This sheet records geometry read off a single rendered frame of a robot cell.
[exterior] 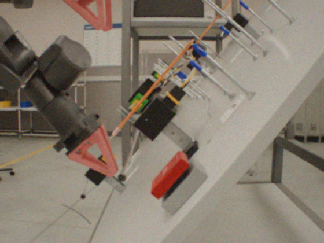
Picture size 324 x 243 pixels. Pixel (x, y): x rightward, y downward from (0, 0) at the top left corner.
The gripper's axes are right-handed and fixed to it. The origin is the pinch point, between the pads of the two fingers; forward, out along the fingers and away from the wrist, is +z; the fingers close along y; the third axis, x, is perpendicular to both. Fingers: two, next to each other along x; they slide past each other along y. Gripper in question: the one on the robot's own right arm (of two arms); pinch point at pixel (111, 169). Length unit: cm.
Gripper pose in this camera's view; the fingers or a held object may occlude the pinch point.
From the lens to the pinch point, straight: 65.9
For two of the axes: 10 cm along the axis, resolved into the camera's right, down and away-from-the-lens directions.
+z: 6.6, 7.5, 0.8
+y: 0.8, -1.8, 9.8
